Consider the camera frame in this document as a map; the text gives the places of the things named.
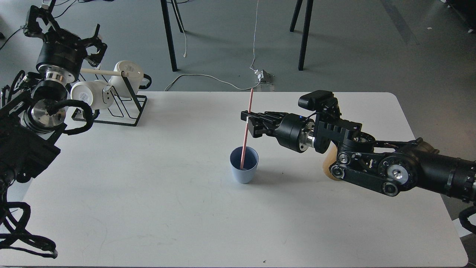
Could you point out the white mug rear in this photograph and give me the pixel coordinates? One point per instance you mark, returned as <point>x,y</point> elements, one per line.
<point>134,74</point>

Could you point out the black wire mug rack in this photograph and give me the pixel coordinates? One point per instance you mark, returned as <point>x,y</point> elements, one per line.
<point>123,111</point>

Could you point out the white mug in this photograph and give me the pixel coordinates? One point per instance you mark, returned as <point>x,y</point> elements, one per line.
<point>96,93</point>
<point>134,74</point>

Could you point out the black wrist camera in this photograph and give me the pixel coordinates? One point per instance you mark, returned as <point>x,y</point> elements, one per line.
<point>319,101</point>

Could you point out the grey floor power socket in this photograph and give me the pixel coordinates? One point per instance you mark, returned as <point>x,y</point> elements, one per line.
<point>263,77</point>

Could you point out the black table legs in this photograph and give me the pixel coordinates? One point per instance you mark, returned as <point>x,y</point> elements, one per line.
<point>168,31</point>
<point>306,27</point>

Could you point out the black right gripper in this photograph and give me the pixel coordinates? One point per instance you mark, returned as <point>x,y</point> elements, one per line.
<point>291,130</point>

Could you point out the black left table legs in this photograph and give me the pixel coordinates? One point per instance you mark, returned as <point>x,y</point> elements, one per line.
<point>168,31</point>

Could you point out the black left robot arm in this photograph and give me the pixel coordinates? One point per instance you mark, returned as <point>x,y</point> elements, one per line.
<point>35,111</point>

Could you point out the bamboo cylinder holder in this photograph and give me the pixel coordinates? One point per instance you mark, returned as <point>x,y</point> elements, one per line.
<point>331,154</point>

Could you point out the pink chopstick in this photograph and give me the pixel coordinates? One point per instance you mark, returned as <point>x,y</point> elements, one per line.
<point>242,156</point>

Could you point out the black right table legs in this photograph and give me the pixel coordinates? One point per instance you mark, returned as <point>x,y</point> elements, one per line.
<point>306,27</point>

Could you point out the white mug front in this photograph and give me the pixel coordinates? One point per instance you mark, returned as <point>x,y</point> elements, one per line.
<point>96,93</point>

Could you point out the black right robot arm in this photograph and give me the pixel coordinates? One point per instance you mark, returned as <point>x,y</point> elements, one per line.
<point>385,167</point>

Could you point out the blue plastic cup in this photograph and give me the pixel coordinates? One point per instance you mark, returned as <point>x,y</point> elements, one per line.
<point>245,173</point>

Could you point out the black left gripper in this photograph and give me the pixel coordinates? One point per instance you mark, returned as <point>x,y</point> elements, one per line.
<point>56,53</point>

